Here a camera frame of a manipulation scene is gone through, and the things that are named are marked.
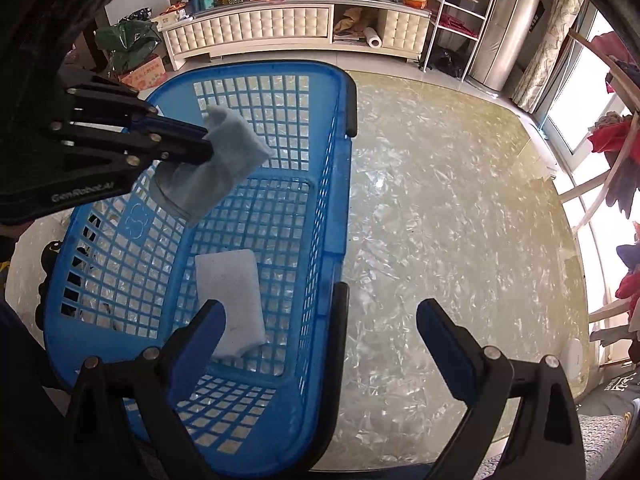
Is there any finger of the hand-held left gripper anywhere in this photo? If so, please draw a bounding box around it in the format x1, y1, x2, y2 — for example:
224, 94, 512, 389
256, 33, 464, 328
59, 67, 210, 136
0, 120, 217, 224

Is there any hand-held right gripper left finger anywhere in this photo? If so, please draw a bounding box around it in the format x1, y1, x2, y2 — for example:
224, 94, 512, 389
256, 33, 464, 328
62, 299, 228, 480

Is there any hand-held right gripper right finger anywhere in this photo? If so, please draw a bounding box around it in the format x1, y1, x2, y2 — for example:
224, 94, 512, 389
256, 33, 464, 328
416, 298, 586, 480

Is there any light blue towel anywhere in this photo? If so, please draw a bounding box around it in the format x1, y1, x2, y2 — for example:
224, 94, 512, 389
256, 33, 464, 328
148, 105, 275, 226

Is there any blue plastic laundry basket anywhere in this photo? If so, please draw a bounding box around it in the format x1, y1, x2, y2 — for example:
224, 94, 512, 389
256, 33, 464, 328
42, 60, 358, 478

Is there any pink printed cardboard box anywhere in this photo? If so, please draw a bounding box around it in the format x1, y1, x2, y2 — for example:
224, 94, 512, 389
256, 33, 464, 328
118, 55, 168, 92

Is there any folded pale grey towel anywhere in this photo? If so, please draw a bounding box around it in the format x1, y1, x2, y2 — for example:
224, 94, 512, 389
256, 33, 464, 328
194, 248, 267, 361

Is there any dark green plastic bag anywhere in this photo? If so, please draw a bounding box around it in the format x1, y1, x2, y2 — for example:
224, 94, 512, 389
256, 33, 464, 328
96, 19, 162, 73

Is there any white oval device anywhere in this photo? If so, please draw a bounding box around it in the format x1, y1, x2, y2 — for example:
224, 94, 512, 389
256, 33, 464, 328
565, 337, 584, 396

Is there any cream tufted TV cabinet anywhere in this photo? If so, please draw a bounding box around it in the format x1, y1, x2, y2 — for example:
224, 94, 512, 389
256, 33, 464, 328
161, 0, 432, 72

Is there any grey seat cushion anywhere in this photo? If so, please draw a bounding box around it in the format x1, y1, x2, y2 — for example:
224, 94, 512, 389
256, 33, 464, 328
480, 400, 640, 480

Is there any person's dark blue clothing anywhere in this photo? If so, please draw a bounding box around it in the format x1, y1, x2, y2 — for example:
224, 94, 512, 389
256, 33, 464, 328
0, 300, 71, 480

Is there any brown crumpled cloth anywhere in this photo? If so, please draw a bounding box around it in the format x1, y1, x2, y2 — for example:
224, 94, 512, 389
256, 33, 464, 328
334, 7, 371, 36

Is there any wooden clothes drying rack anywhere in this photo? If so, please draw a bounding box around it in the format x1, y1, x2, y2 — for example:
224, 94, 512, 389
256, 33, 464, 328
567, 30, 640, 361

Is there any red garment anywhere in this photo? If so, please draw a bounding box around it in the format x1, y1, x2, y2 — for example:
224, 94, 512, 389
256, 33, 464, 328
587, 112, 636, 168

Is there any black plastic bag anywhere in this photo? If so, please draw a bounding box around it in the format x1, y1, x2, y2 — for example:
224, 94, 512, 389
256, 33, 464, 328
430, 47, 468, 78

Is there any beige patterned curtain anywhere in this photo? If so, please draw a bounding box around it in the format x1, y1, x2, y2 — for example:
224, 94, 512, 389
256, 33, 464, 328
510, 0, 586, 113

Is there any white metal shelf rack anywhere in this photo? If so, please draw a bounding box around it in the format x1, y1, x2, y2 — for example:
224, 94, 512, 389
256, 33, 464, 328
419, 0, 498, 78

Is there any champagne standing air conditioner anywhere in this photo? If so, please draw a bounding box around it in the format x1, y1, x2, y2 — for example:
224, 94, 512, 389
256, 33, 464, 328
467, 0, 551, 93

